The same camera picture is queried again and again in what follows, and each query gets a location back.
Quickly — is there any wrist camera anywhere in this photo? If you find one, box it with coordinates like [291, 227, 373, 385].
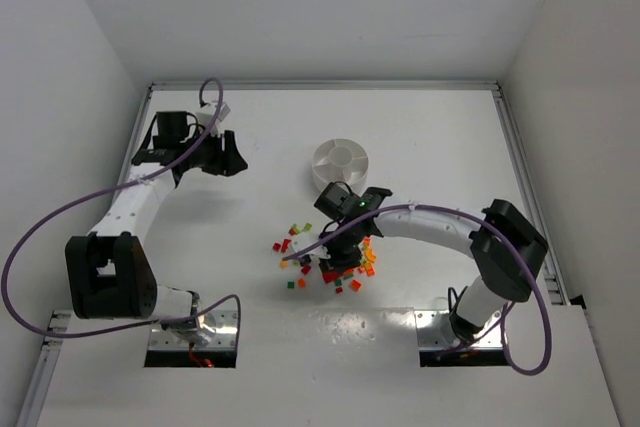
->
[289, 231, 330, 261]
[195, 102, 231, 137]

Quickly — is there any red half-round lego piece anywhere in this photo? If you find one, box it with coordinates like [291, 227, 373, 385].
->
[322, 271, 342, 284]

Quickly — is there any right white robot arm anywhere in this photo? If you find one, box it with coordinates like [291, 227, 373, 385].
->
[314, 182, 548, 343]

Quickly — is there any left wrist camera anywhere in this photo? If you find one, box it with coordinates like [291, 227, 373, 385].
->
[195, 102, 231, 137]

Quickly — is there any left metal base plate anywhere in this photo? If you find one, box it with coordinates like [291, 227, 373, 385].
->
[147, 310, 240, 352]

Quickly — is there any white divided round container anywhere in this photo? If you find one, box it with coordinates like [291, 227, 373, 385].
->
[311, 138, 369, 194]

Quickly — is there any metal base plate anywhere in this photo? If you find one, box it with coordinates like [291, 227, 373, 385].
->
[414, 310, 503, 354]
[147, 310, 240, 352]

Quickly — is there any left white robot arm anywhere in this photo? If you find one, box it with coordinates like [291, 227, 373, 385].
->
[65, 106, 248, 335]

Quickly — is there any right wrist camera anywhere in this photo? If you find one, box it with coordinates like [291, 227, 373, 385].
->
[289, 231, 330, 261]

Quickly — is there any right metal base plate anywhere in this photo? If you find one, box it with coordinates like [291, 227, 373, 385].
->
[414, 310, 503, 354]

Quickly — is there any red arch lego piece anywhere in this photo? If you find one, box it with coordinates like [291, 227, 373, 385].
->
[281, 239, 291, 253]

